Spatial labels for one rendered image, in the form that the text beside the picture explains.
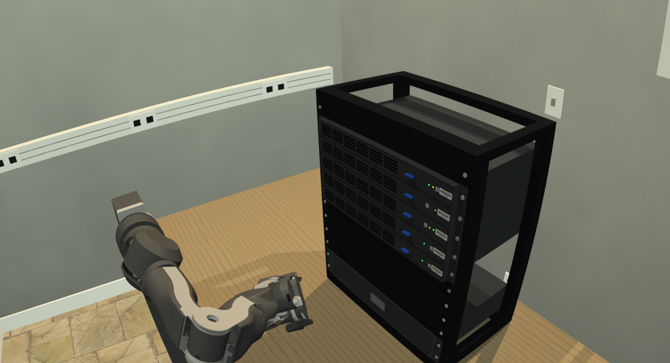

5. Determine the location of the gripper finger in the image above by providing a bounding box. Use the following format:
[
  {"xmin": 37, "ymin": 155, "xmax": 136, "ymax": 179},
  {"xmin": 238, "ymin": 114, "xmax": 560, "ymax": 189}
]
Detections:
[
  {"xmin": 279, "ymin": 272, "xmax": 302, "ymax": 282},
  {"xmin": 286, "ymin": 313, "xmax": 313, "ymax": 332}
]

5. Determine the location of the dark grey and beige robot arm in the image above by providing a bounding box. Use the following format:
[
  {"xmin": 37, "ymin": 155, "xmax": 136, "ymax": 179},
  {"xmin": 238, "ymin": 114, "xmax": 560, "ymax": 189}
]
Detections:
[{"xmin": 116, "ymin": 202, "xmax": 303, "ymax": 363}]

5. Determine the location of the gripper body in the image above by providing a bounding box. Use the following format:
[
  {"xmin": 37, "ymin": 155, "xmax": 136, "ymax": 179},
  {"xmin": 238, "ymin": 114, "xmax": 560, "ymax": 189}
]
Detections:
[{"xmin": 258, "ymin": 276, "xmax": 307, "ymax": 325}]

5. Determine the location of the black server rack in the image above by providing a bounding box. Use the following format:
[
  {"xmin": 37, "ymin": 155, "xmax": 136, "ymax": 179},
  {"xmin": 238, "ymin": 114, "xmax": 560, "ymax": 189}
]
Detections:
[{"xmin": 316, "ymin": 71, "xmax": 556, "ymax": 363}]

